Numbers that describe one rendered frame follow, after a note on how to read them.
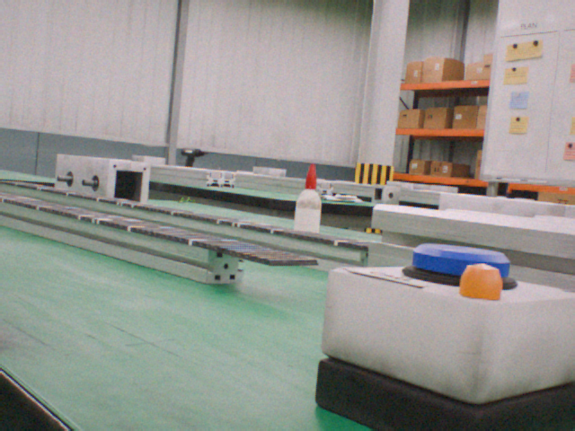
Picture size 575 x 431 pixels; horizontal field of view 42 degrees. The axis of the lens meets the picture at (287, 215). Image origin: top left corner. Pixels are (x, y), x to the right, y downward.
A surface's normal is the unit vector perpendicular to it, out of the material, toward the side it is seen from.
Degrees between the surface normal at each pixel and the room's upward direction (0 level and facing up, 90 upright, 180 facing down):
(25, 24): 90
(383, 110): 90
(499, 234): 90
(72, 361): 0
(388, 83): 90
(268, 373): 0
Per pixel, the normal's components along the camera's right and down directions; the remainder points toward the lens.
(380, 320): -0.73, -0.04
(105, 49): 0.60, 0.10
